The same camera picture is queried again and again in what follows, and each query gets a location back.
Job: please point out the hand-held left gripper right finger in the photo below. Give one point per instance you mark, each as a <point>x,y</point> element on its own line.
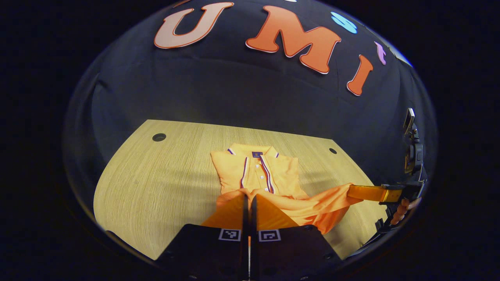
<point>289,249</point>

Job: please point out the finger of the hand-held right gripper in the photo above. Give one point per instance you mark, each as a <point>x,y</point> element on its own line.
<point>367,193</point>

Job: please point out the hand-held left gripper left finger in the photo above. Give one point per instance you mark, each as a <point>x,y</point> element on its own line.
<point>211,249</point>

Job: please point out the orange T-shirt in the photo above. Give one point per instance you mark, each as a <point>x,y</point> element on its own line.
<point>281,175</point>

